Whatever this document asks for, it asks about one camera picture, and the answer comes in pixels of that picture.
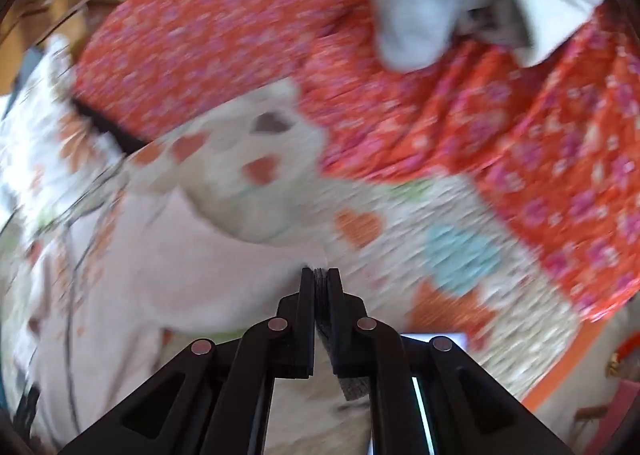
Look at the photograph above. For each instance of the red floral cover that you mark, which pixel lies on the red floral cover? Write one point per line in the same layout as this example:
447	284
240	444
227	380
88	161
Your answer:
240	35

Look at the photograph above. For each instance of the white floral pillow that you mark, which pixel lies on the white floral pillow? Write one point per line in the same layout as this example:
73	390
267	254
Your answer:
260	145

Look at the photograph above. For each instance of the heart print quilt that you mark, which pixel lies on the heart print quilt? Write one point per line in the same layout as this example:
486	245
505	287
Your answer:
450	220

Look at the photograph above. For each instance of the grey garment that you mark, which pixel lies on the grey garment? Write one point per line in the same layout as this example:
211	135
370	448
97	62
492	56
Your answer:
420	0

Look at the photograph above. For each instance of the pink plastic item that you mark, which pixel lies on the pink plastic item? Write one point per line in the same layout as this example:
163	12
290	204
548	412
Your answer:
625	407

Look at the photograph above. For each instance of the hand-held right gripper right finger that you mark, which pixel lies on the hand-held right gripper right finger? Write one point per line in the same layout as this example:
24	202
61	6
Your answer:
334	330

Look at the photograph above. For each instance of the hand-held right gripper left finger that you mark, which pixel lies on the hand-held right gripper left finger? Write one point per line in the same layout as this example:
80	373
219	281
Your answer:
306	325

